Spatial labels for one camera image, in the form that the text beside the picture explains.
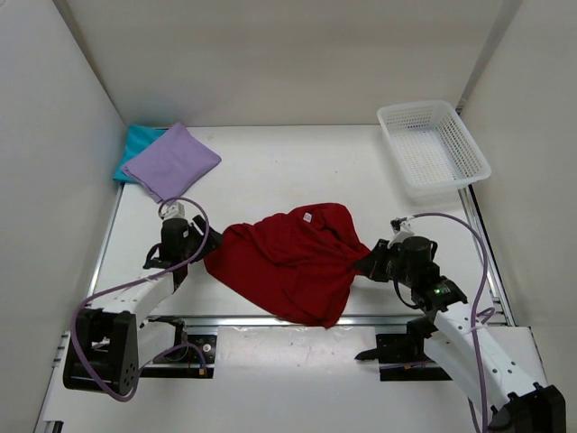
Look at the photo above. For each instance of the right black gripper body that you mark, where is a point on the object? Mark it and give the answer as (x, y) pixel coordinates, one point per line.
(387, 265)

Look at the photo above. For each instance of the purple t shirt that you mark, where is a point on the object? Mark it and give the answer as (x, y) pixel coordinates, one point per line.
(171, 164)

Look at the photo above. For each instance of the red t shirt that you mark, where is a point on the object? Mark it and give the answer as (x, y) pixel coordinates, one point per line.
(298, 266)

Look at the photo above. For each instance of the teal t shirt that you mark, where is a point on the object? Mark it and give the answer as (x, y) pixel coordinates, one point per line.
(138, 139)

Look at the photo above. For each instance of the white plastic basket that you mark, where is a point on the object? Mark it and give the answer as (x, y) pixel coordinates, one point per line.
(434, 153)

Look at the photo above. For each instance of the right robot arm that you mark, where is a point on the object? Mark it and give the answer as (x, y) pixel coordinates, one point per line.
(451, 334)

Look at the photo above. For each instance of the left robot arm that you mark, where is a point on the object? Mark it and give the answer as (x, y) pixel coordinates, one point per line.
(115, 334)

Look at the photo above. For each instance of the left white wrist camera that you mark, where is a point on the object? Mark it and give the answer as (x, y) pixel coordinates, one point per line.
(173, 210)

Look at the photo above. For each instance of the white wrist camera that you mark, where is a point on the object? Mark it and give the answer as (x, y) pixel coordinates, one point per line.
(402, 230)
(173, 210)

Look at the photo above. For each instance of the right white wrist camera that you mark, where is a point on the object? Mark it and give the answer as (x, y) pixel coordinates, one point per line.
(402, 230)

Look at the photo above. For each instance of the aluminium front rail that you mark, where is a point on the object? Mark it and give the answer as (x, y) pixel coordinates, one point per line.
(261, 321)

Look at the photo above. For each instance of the aluminium rail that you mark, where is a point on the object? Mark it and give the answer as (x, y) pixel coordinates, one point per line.
(494, 290)
(261, 321)

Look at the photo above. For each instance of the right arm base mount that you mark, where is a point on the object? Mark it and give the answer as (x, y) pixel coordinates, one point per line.
(401, 356)

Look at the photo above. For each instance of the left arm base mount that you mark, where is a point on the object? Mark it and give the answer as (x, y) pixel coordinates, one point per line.
(176, 349)

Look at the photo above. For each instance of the aluminium right side rail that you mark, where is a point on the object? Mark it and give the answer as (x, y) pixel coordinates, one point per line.
(494, 290)

